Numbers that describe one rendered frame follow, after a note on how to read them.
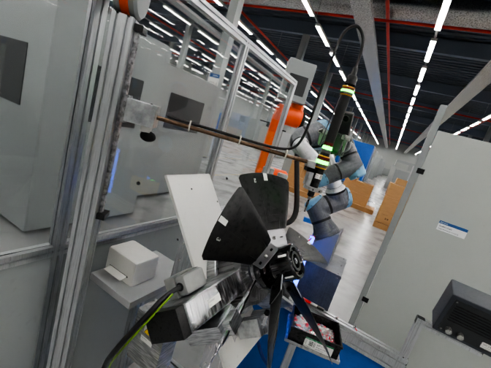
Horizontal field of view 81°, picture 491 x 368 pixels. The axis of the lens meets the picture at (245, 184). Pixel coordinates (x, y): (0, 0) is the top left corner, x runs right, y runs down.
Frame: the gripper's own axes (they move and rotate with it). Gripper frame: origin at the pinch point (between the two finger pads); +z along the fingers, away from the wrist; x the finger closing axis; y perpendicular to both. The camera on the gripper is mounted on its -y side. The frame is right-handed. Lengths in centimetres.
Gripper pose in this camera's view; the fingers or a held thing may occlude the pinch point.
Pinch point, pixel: (332, 132)
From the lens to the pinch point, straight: 105.9
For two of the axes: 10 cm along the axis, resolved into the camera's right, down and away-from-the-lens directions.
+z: -4.6, 0.5, -8.8
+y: -2.9, 9.4, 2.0
